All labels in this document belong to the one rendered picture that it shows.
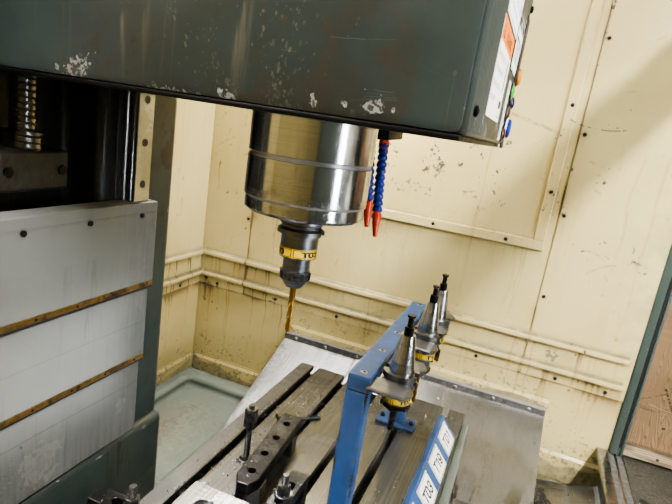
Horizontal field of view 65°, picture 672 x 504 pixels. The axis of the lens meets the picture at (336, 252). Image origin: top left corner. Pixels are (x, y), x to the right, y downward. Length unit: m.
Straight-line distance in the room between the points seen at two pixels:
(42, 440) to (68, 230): 0.39
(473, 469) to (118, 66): 1.36
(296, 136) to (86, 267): 0.54
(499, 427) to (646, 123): 0.95
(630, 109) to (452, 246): 0.60
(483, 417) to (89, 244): 1.24
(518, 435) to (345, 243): 0.79
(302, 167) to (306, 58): 0.12
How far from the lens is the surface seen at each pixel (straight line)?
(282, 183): 0.62
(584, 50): 1.65
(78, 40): 0.74
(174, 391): 2.09
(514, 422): 1.77
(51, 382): 1.07
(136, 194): 1.10
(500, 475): 1.66
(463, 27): 0.53
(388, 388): 0.90
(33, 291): 0.97
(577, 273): 1.67
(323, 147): 0.61
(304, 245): 0.69
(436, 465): 1.26
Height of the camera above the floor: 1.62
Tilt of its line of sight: 14 degrees down
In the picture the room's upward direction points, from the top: 9 degrees clockwise
